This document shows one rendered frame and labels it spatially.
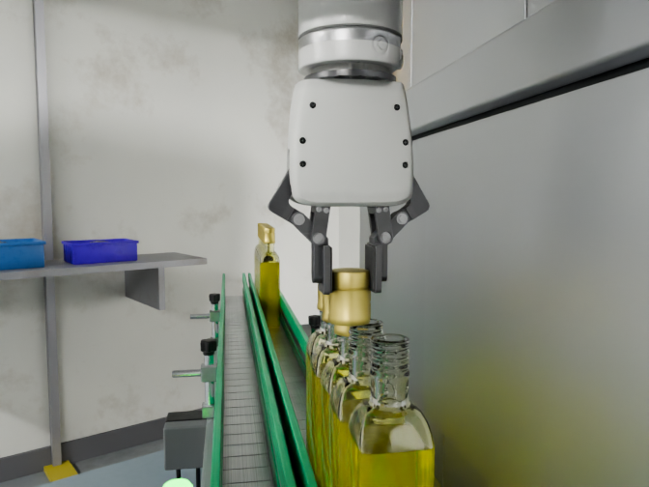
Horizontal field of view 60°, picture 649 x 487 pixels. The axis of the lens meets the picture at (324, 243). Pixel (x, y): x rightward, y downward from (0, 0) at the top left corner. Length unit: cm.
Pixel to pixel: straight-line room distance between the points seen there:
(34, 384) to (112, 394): 42
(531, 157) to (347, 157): 15
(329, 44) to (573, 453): 34
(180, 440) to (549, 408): 77
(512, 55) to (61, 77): 291
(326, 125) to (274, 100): 336
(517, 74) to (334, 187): 19
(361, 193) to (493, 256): 15
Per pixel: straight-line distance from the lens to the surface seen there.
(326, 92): 45
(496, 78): 56
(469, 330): 58
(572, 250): 43
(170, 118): 344
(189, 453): 111
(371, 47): 44
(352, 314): 46
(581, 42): 45
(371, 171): 45
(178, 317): 349
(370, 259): 47
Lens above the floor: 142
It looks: 5 degrees down
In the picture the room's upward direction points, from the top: straight up
